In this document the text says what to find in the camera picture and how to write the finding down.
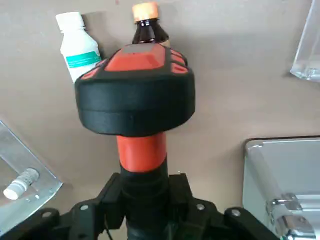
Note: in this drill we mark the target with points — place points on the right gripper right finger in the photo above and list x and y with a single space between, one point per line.
205 222

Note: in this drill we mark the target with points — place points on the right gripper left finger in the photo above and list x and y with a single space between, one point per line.
75 222

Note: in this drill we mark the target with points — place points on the orange black barcode scanner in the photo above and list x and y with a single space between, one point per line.
135 105

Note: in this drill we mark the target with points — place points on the white medicine bottle teal label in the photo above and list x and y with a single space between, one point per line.
77 45

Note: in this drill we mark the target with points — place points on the brown medicine bottle orange cap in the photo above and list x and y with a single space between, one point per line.
150 32

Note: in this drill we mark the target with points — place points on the clear acrylic tiered shelf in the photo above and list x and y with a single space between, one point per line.
50 185

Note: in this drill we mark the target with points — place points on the small white-capped clear bottle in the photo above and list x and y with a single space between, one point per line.
20 183

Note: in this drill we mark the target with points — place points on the silver aluminium carry case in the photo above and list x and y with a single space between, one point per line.
287 170

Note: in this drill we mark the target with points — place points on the clear acrylic compartment organizer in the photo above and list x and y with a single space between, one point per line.
307 62

